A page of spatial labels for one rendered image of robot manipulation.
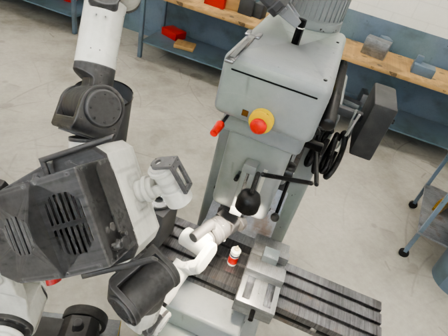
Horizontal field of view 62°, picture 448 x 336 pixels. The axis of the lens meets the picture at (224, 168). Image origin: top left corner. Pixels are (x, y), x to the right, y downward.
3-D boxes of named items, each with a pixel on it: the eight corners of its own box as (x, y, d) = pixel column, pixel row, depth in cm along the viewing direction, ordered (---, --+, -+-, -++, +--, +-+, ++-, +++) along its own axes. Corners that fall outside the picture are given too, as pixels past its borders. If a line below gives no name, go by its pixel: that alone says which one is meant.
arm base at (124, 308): (124, 329, 90) (139, 328, 81) (91, 286, 89) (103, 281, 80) (169, 285, 99) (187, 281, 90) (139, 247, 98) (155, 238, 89)
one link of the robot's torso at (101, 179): (-10, 331, 77) (145, 297, 69) (-74, 174, 73) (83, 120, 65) (72, 269, 106) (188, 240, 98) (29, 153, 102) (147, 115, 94)
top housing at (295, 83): (309, 148, 91) (335, 88, 81) (210, 111, 94) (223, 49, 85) (329, 80, 128) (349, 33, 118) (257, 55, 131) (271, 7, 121)
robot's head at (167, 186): (157, 215, 89) (191, 205, 87) (136, 184, 83) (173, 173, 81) (161, 195, 94) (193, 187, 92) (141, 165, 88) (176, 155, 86)
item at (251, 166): (240, 217, 123) (257, 168, 110) (229, 213, 124) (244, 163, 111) (243, 209, 126) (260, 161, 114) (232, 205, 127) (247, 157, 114)
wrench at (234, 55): (236, 66, 80) (237, 63, 79) (219, 61, 80) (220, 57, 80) (262, 36, 99) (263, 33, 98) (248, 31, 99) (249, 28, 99)
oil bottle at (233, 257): (235, 268, 154) (241, 251, 147) (225, 264, 155) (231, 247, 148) (237, 261, 157) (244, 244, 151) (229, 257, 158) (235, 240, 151)
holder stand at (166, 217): (158, 249, 153) (163, 215, 141) (114, 225, 158) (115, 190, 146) (173, 231, 163) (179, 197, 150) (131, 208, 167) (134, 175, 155)
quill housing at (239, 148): (264, 225, 127) (295, 150, 107) (208, 203, 130) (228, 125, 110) (276, 192, 142) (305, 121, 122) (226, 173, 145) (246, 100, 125)
